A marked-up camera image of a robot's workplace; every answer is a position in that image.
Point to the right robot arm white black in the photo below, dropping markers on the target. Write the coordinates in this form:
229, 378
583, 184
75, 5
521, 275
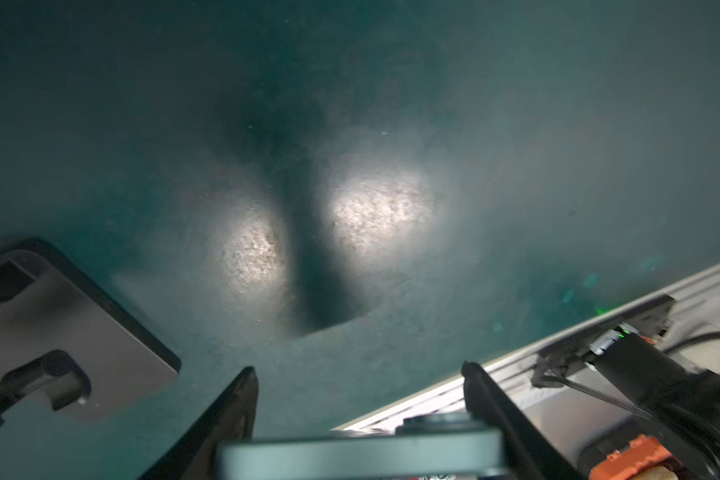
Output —
683, 407

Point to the phone black landscape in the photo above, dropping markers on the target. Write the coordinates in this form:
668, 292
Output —
476, 452

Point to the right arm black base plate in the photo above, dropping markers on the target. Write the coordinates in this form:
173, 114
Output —
567, 356

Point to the black folding phone stand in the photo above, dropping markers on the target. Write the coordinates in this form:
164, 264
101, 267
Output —
61, 335

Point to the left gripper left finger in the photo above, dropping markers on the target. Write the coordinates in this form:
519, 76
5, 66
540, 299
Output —
230, 417

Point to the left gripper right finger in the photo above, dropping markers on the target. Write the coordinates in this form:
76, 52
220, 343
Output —
530, 455

